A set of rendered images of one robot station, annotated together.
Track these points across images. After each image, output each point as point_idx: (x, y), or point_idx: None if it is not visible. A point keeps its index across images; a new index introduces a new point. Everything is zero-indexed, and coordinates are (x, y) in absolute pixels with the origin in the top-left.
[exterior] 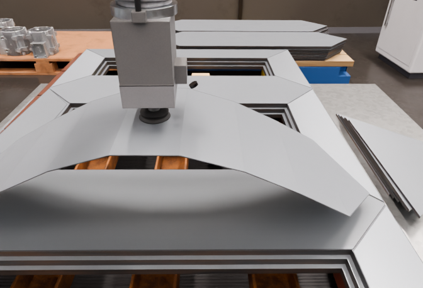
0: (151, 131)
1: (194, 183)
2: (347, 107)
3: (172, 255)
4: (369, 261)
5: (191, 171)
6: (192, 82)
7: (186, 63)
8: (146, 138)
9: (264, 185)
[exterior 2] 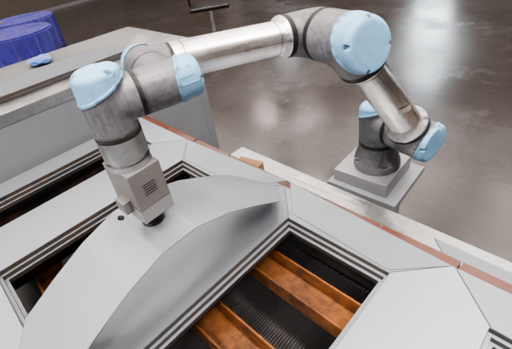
0: None
1: (170, 302)
2: None
3: None
4: (19, 344)
5: (182, 308)
6: (123, 218)
7: (116, 200)
8: None
9: (114, 348)
